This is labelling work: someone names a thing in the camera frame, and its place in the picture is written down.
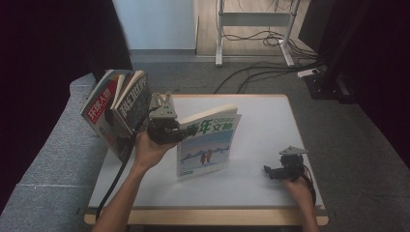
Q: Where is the white power strip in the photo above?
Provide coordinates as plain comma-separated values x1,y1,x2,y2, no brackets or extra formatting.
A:
297,68,321,78

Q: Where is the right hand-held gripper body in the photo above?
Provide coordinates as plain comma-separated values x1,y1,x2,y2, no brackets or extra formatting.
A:
278,145,308,182

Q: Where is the person's right hand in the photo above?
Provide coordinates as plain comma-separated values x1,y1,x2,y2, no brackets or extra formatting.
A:
283,177,313,207

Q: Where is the red-brown magazine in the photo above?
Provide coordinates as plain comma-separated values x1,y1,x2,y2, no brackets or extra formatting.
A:
110,71,138,110

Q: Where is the dark blue illustrated magazine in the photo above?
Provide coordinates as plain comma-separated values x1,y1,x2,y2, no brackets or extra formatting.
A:
111,71,154,136

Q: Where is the person's left hand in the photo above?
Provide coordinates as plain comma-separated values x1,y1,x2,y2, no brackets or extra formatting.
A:
132,131,177,173

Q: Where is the white magazine with snow scene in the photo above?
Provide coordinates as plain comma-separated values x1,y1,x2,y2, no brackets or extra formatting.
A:
176,103,243,180

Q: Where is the dark curtain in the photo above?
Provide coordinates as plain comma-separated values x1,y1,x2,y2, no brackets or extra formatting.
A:
298,0,410,168
0,0,134,214

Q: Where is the portrait magazine with red label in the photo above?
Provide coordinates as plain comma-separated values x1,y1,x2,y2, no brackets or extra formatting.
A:
80,69,134,163

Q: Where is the white table mat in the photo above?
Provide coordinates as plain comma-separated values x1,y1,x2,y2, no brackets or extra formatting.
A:
88,95,324,209

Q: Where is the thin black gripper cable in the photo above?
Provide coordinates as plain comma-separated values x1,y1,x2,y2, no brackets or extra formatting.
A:
303,173,317,208

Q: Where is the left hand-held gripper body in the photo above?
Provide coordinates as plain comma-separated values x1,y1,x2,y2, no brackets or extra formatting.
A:
147,93,181,145

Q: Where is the beige expandable book rack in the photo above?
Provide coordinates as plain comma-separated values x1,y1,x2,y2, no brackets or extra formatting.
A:
151,91,178,114

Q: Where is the white metal desk frame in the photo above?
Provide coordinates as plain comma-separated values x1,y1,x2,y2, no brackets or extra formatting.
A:
215,0,303,67

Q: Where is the thick black gripper cable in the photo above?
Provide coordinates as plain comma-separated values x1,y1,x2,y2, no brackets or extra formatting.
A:
95,109,153,221

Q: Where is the bundle of black floor cables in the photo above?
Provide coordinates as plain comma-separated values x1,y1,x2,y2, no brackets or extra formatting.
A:
214,27,327,95

